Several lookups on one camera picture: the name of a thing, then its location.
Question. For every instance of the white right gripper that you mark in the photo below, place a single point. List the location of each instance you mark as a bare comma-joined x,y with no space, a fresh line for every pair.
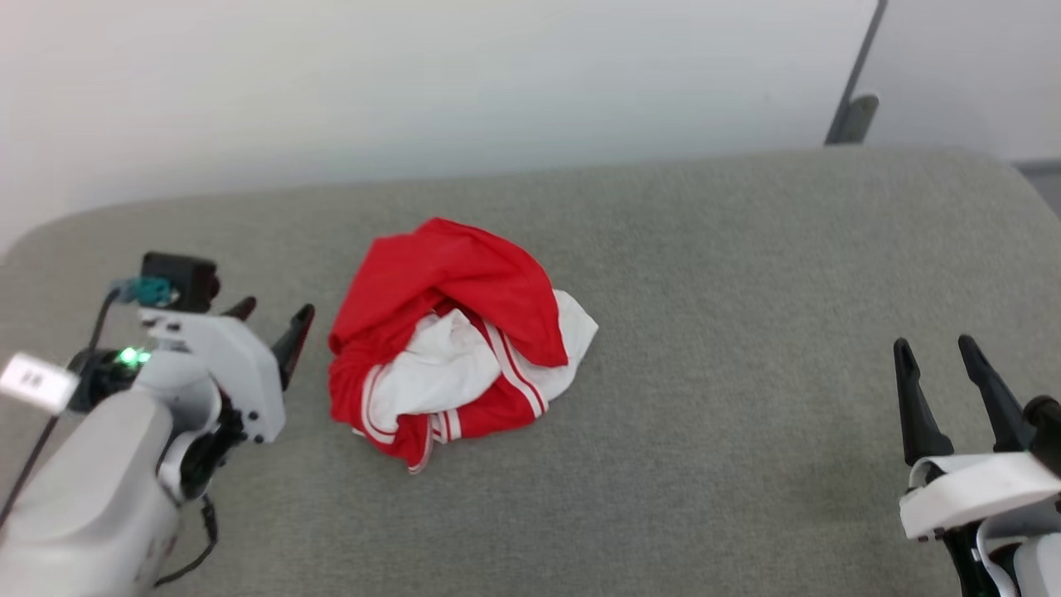
978,493

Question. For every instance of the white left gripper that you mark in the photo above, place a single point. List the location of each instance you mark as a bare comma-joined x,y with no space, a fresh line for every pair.
236,365

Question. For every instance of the red and white jersey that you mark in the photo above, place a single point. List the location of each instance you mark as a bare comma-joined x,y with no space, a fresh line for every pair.
448,274

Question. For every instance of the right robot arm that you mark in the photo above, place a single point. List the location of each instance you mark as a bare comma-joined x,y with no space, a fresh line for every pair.
1040,568

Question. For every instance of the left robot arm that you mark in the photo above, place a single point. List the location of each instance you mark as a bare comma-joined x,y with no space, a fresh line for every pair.
83,497

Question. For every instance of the white label tag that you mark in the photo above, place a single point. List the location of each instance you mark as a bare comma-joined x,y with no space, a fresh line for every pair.
33,381

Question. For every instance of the grey fabric sofa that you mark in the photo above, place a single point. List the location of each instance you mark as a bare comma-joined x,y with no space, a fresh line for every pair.
704,332

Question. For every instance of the dark grey pole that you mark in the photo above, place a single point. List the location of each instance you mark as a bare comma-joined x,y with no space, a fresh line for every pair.
854,116

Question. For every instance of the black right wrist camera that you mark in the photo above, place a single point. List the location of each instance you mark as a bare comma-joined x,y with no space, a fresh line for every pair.
1048,427

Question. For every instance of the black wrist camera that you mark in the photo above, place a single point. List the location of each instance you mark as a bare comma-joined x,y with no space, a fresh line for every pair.
1048,427
178,278

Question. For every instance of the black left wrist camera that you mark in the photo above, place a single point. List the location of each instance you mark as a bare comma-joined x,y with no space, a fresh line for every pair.
178,278

